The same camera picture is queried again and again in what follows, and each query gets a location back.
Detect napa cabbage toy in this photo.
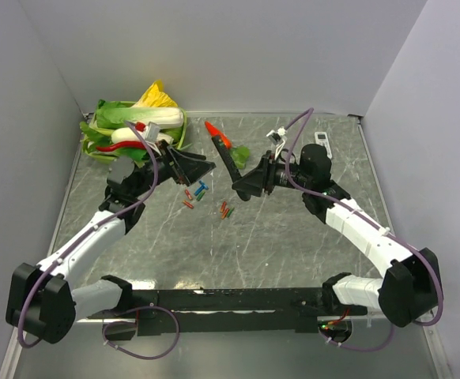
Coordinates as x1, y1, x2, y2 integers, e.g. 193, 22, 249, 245
94, 100, 185, 129

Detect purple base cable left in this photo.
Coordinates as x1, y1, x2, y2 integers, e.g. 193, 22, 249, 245
101, 306, 181, 361

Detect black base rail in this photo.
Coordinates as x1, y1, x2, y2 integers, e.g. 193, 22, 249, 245
90, 287, 368, 336

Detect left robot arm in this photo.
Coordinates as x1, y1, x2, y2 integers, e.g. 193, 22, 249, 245
6, 141, 216, 348

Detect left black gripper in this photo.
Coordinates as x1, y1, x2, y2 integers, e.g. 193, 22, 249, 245
130, 140, 215, 198

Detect orange battery cluster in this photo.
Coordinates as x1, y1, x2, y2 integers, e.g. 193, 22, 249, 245
221, 208, 230, 220

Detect blue battery lower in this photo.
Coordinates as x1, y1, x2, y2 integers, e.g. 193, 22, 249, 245
194, 186, 205, 197

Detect white remote control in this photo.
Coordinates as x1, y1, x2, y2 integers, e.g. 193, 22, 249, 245
315, 132, 333, 159

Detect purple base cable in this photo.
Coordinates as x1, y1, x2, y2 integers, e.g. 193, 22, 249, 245
101, 306, 181, 361
319, 307, 396, 353

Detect white radish toy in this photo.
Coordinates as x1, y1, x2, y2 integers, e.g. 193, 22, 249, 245
111, 128, 174, 144

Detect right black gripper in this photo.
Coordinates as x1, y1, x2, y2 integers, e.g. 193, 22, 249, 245
232, 150, 311, 197

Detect blue battery upper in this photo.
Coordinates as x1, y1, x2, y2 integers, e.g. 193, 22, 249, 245
198, 180, 209, 190

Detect yellow leaf toy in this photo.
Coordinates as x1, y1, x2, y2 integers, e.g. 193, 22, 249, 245
131, 80, 178, 108

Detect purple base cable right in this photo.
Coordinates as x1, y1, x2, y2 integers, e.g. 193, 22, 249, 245
319, 307, 396, 353

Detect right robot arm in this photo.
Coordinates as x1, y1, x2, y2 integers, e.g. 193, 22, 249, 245
212, 136, 443, 328

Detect red chili pepper toy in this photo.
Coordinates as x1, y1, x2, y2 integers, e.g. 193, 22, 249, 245
96, 141, 146, 152

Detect red orange battery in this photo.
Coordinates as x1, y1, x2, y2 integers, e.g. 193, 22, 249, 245
184, 189, 193, 201

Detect green battery cluster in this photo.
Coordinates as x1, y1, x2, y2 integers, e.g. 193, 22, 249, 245
226, 207, 235, 218

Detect orange toy carrot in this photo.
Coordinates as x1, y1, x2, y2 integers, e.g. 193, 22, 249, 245
205, 121, 250, 170

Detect blue battery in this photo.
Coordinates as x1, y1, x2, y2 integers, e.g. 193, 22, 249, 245
194, 186, 205, 197
198, 180, 209, 190

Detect green tray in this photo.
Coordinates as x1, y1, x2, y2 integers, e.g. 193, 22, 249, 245
80, 99, 187, 165

